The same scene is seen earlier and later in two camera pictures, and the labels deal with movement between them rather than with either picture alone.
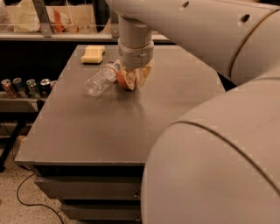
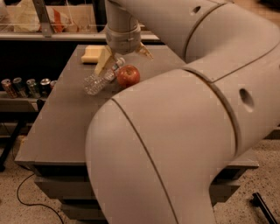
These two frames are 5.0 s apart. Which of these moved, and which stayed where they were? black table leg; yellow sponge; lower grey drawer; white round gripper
Moved: white round gripper
Stayed: black table leg; yellow sponge; lower grey drawer
